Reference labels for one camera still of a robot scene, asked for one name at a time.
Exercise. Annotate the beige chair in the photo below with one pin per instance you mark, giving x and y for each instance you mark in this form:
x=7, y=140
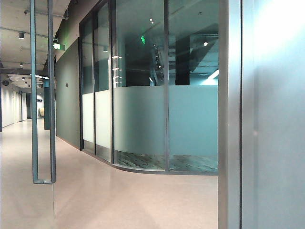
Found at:
x=41, y=112

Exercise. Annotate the round black wall speaker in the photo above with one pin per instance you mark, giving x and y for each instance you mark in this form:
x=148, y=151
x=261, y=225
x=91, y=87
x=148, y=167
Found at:
x=5, y=82

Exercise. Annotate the grey ceiling pipe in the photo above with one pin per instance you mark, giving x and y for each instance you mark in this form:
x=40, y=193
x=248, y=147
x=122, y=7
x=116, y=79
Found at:
x=59, y=16

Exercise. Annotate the green illuminated exit sign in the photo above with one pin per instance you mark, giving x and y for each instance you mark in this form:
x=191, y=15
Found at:
x=58, y=45

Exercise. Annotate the thin ceiling conduit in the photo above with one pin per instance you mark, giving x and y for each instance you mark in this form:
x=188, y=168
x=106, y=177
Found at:
x=14, y=30

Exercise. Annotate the grey metal door frame post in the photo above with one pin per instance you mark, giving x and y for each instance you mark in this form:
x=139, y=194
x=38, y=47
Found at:
x=229, y=119

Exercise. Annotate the linear ceiling light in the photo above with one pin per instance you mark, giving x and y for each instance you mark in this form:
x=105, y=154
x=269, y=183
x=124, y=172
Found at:
x=41, y=76

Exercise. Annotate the clear glass door pane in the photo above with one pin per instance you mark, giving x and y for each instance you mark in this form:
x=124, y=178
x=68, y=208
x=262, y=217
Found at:
x=14, y=195

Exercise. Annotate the wide frosted glass partition panel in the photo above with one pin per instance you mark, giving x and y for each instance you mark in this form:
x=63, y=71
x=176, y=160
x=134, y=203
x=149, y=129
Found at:
x=192, y=124

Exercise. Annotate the flat frosted glass partition panel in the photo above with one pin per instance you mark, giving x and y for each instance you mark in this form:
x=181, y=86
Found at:
x=103, y=119
x=88, y=114

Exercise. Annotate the dark hanging corridor sign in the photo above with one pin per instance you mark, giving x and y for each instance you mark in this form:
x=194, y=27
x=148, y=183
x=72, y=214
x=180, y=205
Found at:
x=39, y=101

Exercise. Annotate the curved frosted glass partition panel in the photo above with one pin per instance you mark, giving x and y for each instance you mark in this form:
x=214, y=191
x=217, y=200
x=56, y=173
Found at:
x=139, y=119

